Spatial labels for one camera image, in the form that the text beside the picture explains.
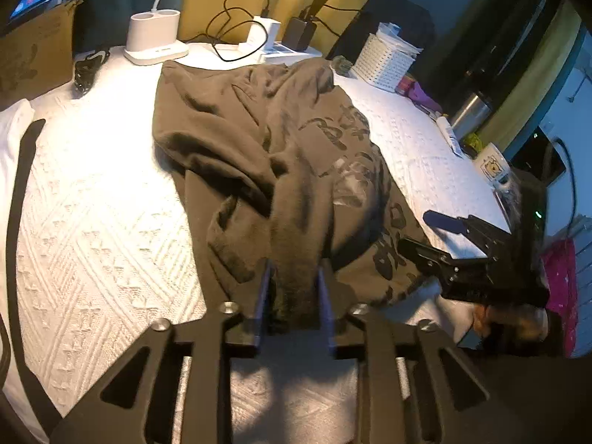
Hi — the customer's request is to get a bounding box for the white power strip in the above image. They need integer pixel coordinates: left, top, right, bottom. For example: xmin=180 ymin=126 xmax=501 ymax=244
xmin=238 ymin=39 xmax=324 ymax=64

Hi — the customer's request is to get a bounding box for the white mug with bear print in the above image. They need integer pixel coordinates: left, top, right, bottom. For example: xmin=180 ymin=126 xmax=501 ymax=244
xmin=472 ymin=144 xmax=514 ymax=190

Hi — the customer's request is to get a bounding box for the red can with yellow lid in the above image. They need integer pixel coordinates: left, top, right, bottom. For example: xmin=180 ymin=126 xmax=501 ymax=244
xmin=397 ymin=74 xmax=419 ymax=98

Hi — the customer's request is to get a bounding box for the black monitor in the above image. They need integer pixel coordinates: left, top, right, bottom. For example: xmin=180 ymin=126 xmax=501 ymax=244
xmin=518 ymin=122 xmax=572 ymax=183

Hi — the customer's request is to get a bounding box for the brown printed t-shirt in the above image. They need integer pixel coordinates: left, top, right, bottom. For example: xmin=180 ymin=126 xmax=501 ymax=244
xmin=152 ymin=58 xmax=440 ymax=336

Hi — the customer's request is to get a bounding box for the white cream tube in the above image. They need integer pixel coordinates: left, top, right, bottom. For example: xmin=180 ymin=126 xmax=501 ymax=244
xmin=435 ymin=115 xmax=465 ymax=158

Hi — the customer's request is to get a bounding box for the black charger cable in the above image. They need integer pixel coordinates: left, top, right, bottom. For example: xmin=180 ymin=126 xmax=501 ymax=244
xmin=300 ymin=0 xmax=366 ymax=38

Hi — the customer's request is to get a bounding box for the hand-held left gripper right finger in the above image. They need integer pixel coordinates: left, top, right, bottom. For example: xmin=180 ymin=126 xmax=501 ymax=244
xmin=317 ymin=259 xmax=491 ymax=444

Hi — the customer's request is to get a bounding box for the white charger plug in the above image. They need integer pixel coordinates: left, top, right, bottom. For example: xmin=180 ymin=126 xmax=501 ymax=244
xmin=247 ymin=15 xmax=282 ymax=54

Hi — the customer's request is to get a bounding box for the purple cloth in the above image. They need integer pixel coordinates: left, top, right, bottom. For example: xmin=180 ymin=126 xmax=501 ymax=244
xmin=409 ymin=81 xmax=445 ymax=116

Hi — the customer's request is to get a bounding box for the yellow plastic bag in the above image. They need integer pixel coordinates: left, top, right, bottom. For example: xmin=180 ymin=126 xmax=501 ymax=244
xmin=462 ymin=132 xmax=486 ymax=158

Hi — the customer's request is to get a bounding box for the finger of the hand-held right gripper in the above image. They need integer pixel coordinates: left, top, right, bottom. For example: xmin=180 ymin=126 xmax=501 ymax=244
xmin=423 ymin=209 xmax=514 ymax=260
xmin=398 ymin=237 xmax=463 ymax=287

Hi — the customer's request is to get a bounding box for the white perforated plastic basket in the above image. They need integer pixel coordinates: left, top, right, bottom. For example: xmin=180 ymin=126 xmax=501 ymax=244
xmin=349 ymin=34 xmax=417 ymax=93

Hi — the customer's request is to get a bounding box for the stainless steel tumbler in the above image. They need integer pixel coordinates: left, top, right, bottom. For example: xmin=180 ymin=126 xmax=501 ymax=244
xmin=448 ymin=62 xmax=498 ymax=142

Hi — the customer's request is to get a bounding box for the person's right hand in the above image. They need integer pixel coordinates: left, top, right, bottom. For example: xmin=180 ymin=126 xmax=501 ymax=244
xmin=472 ymin=304 xmax=553 ymax=350

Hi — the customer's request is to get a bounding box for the brown cardboard box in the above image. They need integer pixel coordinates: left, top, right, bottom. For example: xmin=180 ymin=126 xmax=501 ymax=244
xmin=0 ymin=0 xmax=84 ymax=112

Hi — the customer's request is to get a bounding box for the thin black looped cable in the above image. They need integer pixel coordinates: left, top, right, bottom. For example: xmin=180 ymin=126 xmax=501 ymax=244
xmin=182 ymin=0 xmax=271 ymax=63

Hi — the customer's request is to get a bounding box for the white desk lamp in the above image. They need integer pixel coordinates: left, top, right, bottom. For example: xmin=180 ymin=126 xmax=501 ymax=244
xmin=122 ymin=0 xmax=190 ymax=66

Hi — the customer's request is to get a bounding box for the pink cloth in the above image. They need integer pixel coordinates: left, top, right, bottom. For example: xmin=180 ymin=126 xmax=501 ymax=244
xmin=541 ymin=236 xmax=581 ymax=359

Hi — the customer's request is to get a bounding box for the black strap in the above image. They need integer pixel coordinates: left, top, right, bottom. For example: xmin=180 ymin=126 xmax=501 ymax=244
xmin=0 ymin=118 xmax=61 ymax=426

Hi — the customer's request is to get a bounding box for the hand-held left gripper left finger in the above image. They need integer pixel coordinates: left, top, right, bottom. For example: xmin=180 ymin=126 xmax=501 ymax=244
xmin=50 ymin=259 xmax=277 ymax=444

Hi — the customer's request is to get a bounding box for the narrow yellow curtain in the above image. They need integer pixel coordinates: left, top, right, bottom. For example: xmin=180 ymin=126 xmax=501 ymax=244
xmin=495 ymin=0 xmax=583 ymax=158

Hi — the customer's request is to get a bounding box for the black charger plug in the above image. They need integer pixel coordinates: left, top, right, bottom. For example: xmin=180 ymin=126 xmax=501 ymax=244
xmin=282 ymin=16 xmax=317 ymax=51

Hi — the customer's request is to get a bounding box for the coiled black cable bundle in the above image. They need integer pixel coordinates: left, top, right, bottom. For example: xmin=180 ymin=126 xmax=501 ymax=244
xmin=73 ymin=48 xmax=111 ymax=98

